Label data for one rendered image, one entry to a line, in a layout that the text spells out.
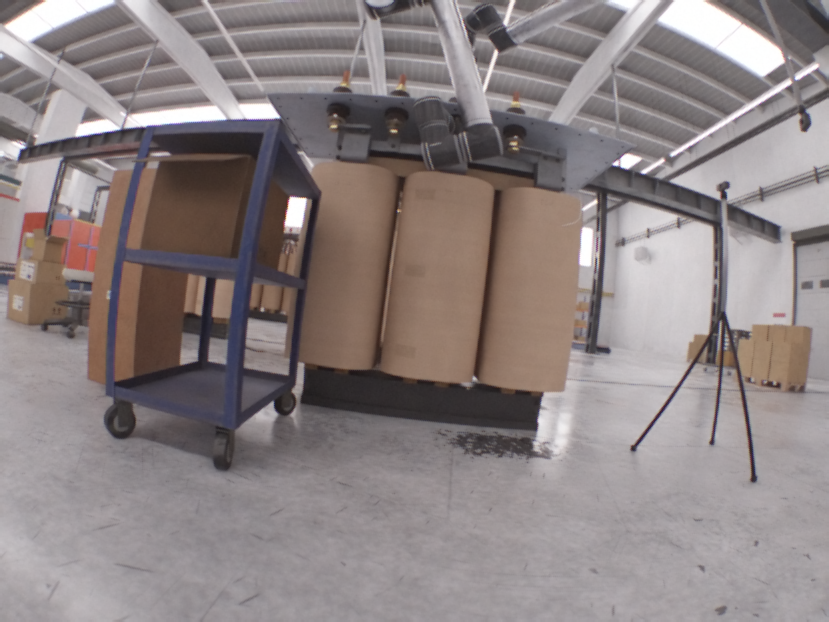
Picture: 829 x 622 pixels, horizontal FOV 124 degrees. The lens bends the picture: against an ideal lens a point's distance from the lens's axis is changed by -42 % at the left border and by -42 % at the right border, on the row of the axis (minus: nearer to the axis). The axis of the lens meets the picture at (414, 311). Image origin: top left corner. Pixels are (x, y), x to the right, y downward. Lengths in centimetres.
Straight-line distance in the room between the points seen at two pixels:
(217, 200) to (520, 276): 118
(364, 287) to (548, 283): 77
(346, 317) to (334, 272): 19
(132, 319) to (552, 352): 173
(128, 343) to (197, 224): 77
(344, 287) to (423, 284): 32
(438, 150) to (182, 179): 81
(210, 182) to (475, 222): 105
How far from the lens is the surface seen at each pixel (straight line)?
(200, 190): 109
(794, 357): 702
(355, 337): 159
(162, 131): 121
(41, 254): 364
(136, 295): 165
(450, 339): 156
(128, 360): 170
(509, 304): 163
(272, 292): 743
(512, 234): 168
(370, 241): 161
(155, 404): 111
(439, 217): 160
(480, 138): 133
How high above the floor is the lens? 46
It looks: 1 degrees up
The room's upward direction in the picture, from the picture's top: 7 degrees clockwise
